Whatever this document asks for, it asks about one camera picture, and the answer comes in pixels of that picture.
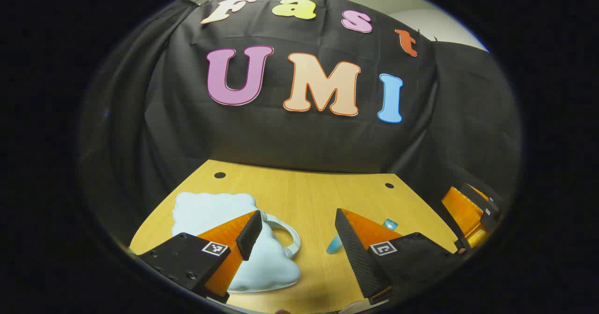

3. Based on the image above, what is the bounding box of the teal skin care bottle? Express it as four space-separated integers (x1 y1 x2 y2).
326 218 399 255

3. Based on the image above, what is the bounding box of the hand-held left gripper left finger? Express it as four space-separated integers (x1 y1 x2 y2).
138 210 263 304

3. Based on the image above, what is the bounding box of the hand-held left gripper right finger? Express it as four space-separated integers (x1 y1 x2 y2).
334 208 461 305

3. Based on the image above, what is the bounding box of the light blue suitcase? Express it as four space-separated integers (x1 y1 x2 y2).
172 192 301 292

